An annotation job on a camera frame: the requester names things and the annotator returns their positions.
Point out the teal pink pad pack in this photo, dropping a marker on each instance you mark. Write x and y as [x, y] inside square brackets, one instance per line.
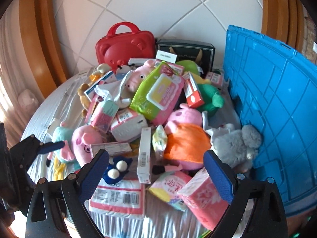
[104, 116]

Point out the pink pig head plush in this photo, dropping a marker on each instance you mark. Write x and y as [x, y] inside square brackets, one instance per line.
[84, 141]

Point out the white black plush toy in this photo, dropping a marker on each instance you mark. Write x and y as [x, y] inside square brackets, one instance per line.
[123, 73]

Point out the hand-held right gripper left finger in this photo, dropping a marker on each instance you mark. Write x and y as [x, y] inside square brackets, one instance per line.
[95, 176]

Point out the small snack packet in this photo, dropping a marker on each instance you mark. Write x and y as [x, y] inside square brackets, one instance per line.
[159, 141]

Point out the grey fluffy plush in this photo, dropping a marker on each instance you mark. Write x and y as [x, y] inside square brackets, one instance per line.
[235, 146]

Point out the brown teddy bear plush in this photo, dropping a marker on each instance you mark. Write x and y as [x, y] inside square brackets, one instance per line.
[84, 96]

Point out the long pink-red carton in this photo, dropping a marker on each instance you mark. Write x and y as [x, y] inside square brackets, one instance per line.
[90, 111]

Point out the small pink box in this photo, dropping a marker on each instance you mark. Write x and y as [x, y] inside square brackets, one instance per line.
[215, 79]

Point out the red bear-face suitcase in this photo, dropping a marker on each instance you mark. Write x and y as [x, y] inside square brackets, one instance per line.
[123, 47]

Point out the yellow white duck plush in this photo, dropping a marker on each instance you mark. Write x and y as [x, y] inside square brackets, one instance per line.
[100, 70]

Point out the white blue carton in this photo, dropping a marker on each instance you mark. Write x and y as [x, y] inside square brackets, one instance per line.
[99, 84]

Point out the pig plush in orange dress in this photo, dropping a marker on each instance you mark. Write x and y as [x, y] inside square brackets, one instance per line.
[188, 141]

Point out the flat white carton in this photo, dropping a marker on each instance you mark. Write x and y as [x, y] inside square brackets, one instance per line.
[111, 149]

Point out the wooden wall frame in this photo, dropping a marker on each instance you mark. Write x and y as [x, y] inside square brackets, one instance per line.
[32, 29]

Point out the white plastic bag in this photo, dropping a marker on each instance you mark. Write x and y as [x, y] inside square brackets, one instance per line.
[27, 99]

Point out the slim white carton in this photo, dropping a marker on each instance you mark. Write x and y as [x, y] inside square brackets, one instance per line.
[144, 153]

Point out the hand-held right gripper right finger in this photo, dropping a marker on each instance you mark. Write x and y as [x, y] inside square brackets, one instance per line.
[220, 176]

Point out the pink floral tissue pack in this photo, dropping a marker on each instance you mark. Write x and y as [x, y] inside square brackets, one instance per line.
[203, 198]

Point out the red white carton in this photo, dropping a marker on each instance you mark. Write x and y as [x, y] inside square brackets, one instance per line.
[194, 94]

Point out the blue plastic storage crate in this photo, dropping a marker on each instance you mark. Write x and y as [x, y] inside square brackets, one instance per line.
[279, 104]

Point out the green wet wipes pack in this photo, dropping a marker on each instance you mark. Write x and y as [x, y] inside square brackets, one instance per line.
[158, 94]

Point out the pink white carton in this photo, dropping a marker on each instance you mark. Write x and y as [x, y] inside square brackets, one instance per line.
[177, 68]

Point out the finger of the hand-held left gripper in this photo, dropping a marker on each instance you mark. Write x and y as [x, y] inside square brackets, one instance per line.
[53, 146]

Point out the blue plush with white balls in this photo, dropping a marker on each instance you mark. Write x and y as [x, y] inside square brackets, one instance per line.
[121, 166]

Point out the green plush toy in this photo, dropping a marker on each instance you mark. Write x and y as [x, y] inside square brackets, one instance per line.
[210, 96]

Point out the teal plush toy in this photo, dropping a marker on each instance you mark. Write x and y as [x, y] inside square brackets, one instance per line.
[62, 133]

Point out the white labelled box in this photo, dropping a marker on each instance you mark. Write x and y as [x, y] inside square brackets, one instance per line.
[166, 56]

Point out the long white carton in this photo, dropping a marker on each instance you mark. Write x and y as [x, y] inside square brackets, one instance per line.
[137, 61]

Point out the pink yellow pad pack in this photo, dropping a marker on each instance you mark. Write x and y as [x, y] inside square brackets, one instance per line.
[168, 188]

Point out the white tissue pack pink label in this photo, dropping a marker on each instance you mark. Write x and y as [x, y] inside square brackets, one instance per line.
[128, 126]

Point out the black box with gold horns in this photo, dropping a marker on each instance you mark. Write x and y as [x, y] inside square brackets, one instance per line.
[193, 52]

